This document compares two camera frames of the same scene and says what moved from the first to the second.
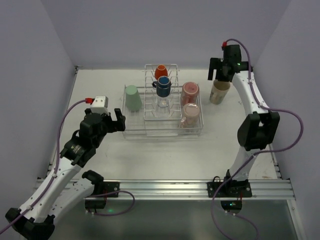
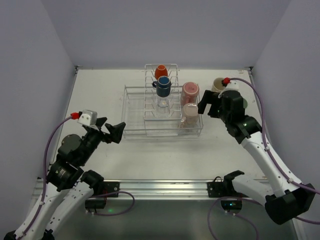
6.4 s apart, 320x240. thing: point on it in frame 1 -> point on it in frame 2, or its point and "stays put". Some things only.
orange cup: [161, 70] stays put
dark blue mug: [163, 86] stays put
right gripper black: [219, 68] -> [216, 105]
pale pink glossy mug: [191, 113] stays put
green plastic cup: [133, 99] -> [245, 103]
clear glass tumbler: [163, 110] stays put
